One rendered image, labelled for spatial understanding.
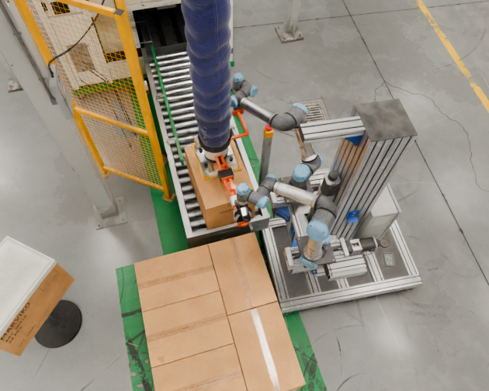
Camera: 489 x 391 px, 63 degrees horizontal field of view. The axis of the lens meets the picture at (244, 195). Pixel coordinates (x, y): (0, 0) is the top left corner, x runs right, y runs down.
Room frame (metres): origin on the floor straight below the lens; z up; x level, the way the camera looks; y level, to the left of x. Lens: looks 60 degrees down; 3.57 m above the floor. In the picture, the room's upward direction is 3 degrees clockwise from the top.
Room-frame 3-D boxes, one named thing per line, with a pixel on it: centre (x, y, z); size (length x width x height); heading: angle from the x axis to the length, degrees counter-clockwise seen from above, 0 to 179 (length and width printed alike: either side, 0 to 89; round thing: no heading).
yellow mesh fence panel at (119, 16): (2.15, 1.12, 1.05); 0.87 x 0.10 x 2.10; 71
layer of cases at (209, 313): (0.70, 0.18, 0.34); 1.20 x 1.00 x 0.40; 19
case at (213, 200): (1.75, 0.21, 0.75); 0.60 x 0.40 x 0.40; 22
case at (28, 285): (0.72, 1.53, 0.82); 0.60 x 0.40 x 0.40; 157
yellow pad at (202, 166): (1.71, 0.31, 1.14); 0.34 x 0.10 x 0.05; 21
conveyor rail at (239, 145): (2.65, 0.19, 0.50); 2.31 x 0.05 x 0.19; 19
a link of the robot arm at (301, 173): (1.57, -0.39, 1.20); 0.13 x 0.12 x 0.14; 142
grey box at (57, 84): (1.84, 1.22, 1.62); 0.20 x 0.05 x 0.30; 19
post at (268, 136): (2.14, -0.17, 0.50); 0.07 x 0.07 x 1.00; 19
